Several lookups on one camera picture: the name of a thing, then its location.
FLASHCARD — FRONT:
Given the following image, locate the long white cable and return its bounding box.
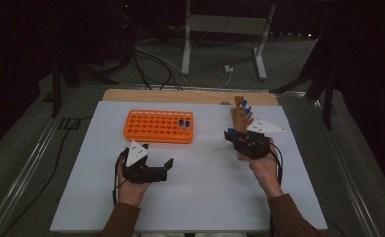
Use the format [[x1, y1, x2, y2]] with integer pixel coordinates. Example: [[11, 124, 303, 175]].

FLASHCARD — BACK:
[[133, 42, 194, 88]]

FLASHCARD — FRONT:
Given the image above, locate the metal frame rail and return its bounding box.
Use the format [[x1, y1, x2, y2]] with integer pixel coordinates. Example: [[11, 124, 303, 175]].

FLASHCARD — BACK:
[[307, 93, 383, 237], [0, 86, 81, 237]]

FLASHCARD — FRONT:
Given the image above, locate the person's right hand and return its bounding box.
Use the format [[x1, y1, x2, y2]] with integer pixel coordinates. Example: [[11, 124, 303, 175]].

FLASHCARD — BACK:
[[247, 137, 284, 199]]

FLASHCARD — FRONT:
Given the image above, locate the hand-held gripper cable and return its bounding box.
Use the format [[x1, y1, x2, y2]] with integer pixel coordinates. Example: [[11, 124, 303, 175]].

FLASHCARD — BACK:
[[112, 147, 130, 205], [269, 142, 285, 186]]

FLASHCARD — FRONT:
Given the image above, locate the person's left hand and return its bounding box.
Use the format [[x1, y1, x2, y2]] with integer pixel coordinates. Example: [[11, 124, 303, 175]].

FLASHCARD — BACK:
[[116, 163, 153, 208]]

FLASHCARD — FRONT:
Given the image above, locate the orange plastic test tube rack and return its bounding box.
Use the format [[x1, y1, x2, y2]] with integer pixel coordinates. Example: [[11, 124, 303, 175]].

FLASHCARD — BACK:
[[123, 108, 194, 145]]

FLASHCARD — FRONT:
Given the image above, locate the left hand-held gripper cable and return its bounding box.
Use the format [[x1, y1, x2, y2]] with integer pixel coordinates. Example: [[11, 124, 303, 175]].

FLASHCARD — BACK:
[[112, 147, 130, 205]]

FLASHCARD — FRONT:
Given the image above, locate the right hand-held gripper cable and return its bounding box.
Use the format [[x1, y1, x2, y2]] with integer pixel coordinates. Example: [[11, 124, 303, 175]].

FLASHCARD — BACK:
[[269, 142, 285, 186]]

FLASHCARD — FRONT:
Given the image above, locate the black floor cable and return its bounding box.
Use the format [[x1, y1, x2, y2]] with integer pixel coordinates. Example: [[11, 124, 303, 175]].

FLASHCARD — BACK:
[[0, 115, 95, 237]]

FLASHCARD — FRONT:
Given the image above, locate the black stand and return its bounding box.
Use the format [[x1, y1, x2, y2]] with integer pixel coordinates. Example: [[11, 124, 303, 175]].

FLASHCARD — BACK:
[[49, 53, 120, 119], [269, 33, 336, 131]]

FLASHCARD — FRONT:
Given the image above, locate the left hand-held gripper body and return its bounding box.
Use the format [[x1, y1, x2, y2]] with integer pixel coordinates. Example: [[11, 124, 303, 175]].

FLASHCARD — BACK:
[[122, 140, 169, 185]]

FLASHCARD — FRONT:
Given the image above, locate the wooden test tube rack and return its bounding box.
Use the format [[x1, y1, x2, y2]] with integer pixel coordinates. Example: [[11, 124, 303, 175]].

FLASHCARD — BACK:
[[230, 95, 256, 162]]

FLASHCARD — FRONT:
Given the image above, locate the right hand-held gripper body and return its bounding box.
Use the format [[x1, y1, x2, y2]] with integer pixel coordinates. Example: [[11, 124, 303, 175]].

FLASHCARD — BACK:
[[233, 119, 286, 161]]

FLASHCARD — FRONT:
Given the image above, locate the white board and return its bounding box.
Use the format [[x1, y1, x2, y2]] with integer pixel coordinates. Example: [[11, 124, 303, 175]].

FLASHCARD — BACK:
[[49, 99, 329, 233]]

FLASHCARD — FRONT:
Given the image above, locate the white metal stand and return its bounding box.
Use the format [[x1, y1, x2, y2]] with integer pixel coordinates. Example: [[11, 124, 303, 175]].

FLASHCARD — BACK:
[[180, 0, 277, 81]]

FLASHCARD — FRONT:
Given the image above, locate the black cables bundle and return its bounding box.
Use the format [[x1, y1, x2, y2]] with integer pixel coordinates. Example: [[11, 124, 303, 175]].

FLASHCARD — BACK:
[[131, 48, 184, 92]]

